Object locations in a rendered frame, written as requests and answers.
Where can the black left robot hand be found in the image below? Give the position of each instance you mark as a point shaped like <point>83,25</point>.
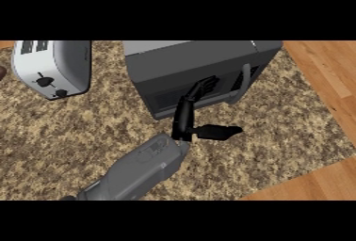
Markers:
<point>183,116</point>

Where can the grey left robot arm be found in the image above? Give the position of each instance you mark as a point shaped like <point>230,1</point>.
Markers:
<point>139,169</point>

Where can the dark grey microwave door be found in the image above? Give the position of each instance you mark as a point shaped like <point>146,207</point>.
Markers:
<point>161,91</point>

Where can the dark grey microwave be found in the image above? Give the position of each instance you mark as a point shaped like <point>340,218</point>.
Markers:
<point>194,59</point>

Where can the black toaster dial knob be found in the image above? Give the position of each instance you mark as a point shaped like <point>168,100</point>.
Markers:
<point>61,93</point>

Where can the white and silver toaster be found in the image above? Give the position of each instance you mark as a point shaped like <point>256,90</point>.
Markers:
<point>65,62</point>

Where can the black toaster lever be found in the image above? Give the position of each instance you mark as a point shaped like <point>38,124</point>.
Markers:
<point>44,81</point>

